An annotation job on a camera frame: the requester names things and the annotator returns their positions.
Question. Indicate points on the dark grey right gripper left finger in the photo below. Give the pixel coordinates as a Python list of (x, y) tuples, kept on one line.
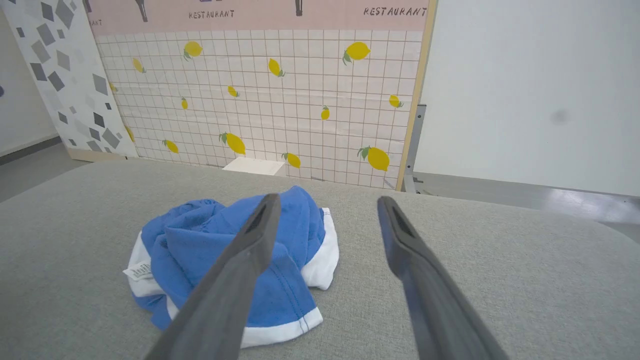
[(231, 285)]

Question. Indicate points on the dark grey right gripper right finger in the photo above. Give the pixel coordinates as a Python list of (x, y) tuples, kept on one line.
[(430, 290)]

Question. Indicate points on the blue and white garment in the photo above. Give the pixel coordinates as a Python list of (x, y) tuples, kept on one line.
[(210, 255)]

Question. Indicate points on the small white box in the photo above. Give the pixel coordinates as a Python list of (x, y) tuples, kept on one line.
[(254, 166)]

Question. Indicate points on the grey metal panel stand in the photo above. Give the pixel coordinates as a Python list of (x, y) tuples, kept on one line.
[(414, 150)]

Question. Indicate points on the lemon print tile backdrop panel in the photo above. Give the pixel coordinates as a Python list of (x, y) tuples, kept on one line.
[(280, 95)]

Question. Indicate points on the grey terrazzo pattern panel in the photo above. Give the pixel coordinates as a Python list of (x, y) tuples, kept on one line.
[(70, 80)]

